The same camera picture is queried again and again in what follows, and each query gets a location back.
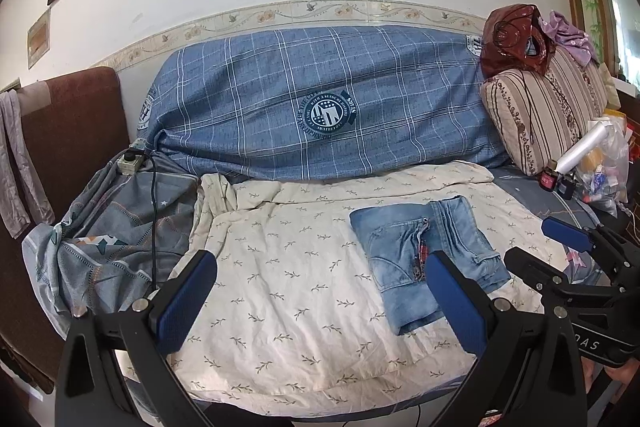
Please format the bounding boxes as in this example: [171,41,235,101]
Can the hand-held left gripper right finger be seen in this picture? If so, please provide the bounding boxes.
[424,251,588,427]

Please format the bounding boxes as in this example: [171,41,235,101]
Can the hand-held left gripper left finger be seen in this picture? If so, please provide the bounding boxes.
[54,249,218,427]

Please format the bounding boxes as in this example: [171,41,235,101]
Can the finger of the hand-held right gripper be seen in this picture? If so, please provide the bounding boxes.
[541,216,640,278]
[504,247,581,296]

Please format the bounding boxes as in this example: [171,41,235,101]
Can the blue denim pants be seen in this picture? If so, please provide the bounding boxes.
[349,196,512,337]

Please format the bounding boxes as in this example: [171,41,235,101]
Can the grey star-print bed sheet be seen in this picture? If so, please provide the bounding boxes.
[492,164,621,288]

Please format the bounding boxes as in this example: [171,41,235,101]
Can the red and black bottle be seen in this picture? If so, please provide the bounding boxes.
[537,159,563,192]

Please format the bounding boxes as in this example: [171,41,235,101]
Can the clear plastic bag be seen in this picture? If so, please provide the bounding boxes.
[575,117,632,218]

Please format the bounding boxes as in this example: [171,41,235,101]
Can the clear plastic film roll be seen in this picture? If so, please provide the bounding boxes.
[555,119,615,175]

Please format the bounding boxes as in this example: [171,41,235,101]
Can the crumpled grey patterned blanket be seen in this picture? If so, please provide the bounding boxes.
[21,149,201,343]

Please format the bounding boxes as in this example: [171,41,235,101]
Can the beige striped floral pillow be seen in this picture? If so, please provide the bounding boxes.
[480,47,616,178]

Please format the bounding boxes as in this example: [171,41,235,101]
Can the cream leaf-print quilt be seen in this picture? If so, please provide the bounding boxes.
[167,159,596,418]

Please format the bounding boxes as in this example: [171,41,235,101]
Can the white power strip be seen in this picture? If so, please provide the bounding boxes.
[117,149,146,178]

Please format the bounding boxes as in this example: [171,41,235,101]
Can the purple cloth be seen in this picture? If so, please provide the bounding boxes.
[542,10,601,68]

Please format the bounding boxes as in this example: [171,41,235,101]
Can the dark red plastic bag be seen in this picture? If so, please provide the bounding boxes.
[481,4,557,80]

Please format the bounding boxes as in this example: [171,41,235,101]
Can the brown headboard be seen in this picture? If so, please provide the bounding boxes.
[0,66,132,395]

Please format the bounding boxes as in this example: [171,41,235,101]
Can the grey hanging cloth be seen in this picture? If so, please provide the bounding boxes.
[0,89,56,240]

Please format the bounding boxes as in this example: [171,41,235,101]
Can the blue plaid bolster cover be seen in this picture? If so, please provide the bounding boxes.
[136,24,506,182]

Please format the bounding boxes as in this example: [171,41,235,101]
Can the black power cable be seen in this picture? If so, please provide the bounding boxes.
[145,157,198,303]

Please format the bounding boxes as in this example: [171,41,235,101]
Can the small wall poster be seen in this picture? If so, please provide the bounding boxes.
[26,9,52,70]

